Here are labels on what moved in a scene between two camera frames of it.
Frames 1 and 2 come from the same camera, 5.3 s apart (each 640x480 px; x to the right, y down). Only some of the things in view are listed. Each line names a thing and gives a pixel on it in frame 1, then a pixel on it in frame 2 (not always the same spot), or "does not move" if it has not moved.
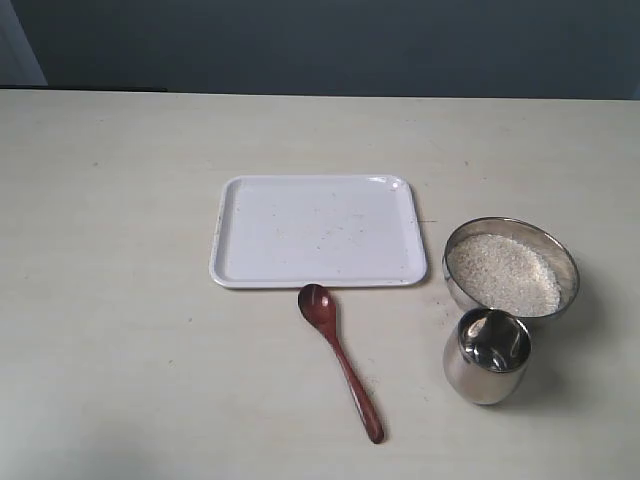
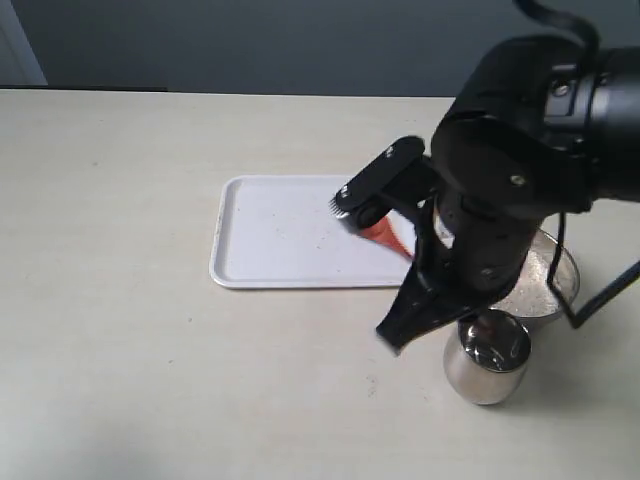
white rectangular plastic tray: x=342 y=231 does not move
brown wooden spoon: x=318 y=305 → x=381 y=232
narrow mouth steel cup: x=486 y=355 does not move
